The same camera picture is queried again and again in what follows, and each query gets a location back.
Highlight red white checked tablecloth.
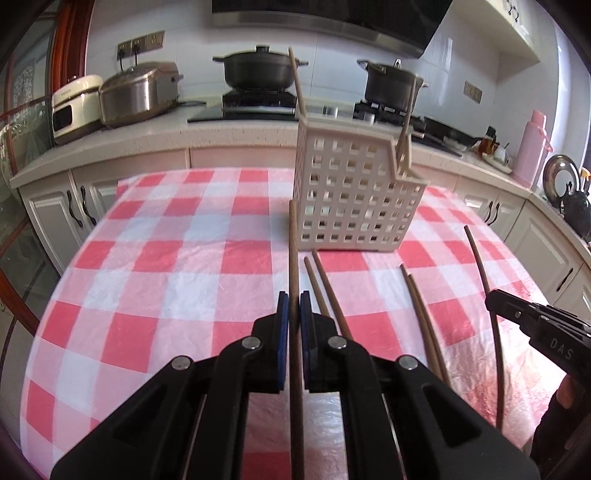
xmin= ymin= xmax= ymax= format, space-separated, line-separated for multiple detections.
xmin=18 ymin=167 xmax=573 ymax=480

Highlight black kettle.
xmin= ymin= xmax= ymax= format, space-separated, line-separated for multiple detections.
xmin=562 ymin=181 xmax=591 ymax=237

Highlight pink thermos flask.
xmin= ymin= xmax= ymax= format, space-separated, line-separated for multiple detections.
xmin=512 ymin=109 xmax=554 ymax=188

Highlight cream wall cabinet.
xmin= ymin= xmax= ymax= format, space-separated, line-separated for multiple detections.
xmin=480 ymin=0 xmax=544 ymax=62

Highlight tray with small bottles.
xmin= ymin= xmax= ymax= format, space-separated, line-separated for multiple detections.
xmin=471 ymin=128 xmax=514 ymax=175

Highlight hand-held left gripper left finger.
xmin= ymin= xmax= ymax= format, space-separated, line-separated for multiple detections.
xmin=50 ymin=292 xmax=291 ymax=480

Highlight wooden framed glass door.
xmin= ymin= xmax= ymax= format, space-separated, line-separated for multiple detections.
xmin=0 ymin=0 xmax=95 ymax=333

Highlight dark wooden chopstick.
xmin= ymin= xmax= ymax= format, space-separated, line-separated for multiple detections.
xmin=464 ymin=224 xmax=505 ymax=431

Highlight black stock pot with lid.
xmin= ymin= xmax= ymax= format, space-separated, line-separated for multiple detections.
xmin=356 ymin=58 xmax=430 ymax=106

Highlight black range hood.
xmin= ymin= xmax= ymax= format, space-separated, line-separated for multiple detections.
xmin=211 ymin=0 xmax=454 ymax=59

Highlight white perforated plastic basket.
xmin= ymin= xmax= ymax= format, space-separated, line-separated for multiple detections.
xmin=294 ymin=115 xmax=428 ymax=254

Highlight cream kitchen base cabinets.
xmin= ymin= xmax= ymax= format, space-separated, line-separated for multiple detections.
xmin=17 ymin=147 xmax=591 ymax=342

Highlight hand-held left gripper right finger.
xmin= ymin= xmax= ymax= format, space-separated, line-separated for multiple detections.
xmin=300 ymin=291 xmax=541 ymax=480

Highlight silver rice cooker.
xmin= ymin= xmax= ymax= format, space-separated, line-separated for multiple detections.
xmin=98 ymin=61 xmax=185 ymax=129

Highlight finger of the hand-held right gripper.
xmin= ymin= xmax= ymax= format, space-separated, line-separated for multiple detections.
xmin=485 ymin=289 xmax=539 ymax=335

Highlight black casserole pot with lid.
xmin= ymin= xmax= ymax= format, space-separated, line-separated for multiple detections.
xmin=212 ymin=45 xmax=310 ymax=91

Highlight person's right hand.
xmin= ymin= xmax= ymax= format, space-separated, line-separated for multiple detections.
xmin=555 ymin=376 xmax=580 ymax=414

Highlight gold wall socket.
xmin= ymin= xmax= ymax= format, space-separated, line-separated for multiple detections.
xmin=116 ymin=31 xmax=166 ymax=59

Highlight white kitchen countertop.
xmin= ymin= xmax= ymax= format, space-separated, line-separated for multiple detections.
xmin=9 ymin=99 xmax=591 ymax=252

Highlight white electric cooker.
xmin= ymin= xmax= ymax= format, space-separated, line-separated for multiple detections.
xmin=51 ymin=75 xmax=105 ymax=147

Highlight person's right forearm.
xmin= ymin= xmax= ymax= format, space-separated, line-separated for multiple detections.
xmin=530 ymin=406 xmax=591 ymax=480

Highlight black gas stove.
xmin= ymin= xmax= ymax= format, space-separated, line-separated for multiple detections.
xmin=187 ymin=89 xmax=468 ymax=154

